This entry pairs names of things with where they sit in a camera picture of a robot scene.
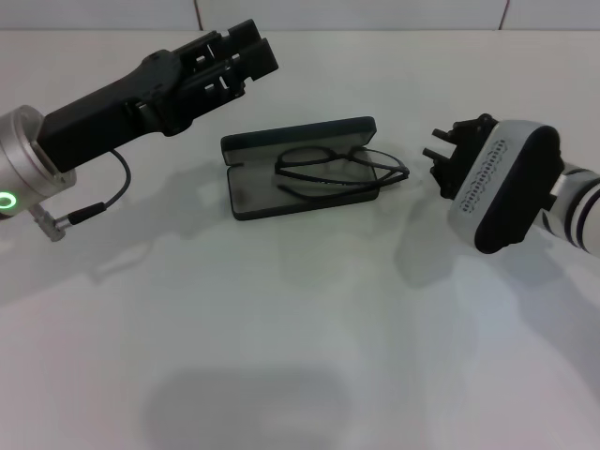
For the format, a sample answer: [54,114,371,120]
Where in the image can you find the left wrist cable with plug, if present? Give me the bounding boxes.
[32,148,132,243]

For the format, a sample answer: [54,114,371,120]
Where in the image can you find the black glasses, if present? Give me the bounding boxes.
[274,143,412,201]

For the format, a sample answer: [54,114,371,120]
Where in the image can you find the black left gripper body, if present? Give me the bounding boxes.
[37,49,198,174]

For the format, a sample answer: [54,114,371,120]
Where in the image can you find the black glasses case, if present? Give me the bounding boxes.
[219,115,380,221]

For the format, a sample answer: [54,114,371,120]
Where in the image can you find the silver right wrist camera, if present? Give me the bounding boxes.
[447,119,566,255]

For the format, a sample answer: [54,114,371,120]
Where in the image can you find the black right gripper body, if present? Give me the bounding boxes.
[430,112,499,201]

